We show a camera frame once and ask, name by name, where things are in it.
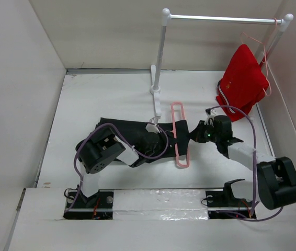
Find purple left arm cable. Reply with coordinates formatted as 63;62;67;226
64;122;169;214

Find black denim trousers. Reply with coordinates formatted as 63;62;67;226
97;118;190;159

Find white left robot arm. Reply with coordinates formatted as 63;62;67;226
76;124;169;208

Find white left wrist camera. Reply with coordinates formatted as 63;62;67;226
145;118;160;134

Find white clothes rack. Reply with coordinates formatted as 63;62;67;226
150;8;294;123

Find pink plastic hanger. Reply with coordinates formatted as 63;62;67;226
170;101;191;168

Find pink hanger holding shorts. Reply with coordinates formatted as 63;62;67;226
240;17;278;97

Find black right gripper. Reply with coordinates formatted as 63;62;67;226
188;120;220;143

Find red shorts with stripes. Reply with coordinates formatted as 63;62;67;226
216;44;269;122

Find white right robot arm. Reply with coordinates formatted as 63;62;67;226
190;115;296;210

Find silver front rail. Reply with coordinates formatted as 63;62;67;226
72;189;251;212

